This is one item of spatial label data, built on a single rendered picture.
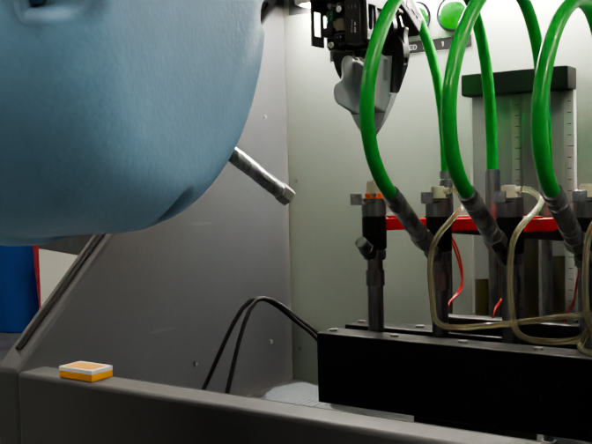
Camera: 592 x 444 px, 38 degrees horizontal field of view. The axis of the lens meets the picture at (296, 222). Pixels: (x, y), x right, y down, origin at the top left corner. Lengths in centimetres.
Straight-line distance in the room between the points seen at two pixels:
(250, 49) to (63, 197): 8
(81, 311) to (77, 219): 86
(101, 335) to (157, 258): 13
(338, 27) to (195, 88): 74
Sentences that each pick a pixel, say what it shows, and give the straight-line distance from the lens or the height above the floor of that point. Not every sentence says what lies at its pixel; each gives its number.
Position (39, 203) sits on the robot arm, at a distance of 20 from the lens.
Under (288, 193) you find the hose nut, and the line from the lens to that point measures 100.
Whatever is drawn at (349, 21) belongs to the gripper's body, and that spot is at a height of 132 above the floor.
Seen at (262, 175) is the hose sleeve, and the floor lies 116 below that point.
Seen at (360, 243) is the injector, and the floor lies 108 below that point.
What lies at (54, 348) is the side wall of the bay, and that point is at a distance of 105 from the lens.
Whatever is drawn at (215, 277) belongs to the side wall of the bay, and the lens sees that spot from 125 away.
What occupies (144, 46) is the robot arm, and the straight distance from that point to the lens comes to 20.
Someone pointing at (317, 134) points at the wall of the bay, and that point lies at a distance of 136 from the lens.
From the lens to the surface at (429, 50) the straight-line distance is 116.
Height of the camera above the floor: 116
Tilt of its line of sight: 3 degrees down
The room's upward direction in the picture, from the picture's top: 1 degrees counter-clockwise
